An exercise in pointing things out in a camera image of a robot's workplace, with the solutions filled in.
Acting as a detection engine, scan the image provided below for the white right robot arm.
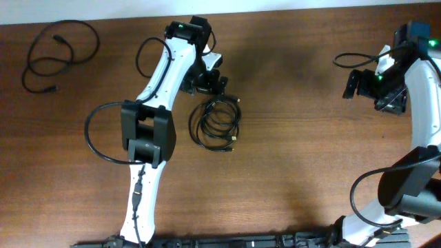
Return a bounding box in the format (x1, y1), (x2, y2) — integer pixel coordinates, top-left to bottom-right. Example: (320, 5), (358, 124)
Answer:
(295, 21), (440, 247)

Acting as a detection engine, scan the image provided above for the black cable bundle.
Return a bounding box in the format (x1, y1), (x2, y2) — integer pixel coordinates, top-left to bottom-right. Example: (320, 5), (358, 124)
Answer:
(187, 94), (243, 153)

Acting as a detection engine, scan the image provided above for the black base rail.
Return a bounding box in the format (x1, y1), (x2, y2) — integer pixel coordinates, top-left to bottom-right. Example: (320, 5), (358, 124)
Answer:
(70, 227), (413, 248)

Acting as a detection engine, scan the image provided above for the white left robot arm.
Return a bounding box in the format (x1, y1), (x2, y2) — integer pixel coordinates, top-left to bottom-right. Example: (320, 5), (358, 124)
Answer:
(120, 16), (227, 247)

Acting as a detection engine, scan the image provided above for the black pulled-out cable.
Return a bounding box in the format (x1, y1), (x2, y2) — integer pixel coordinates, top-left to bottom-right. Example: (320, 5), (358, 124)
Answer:
(21, 19), (101, 94)

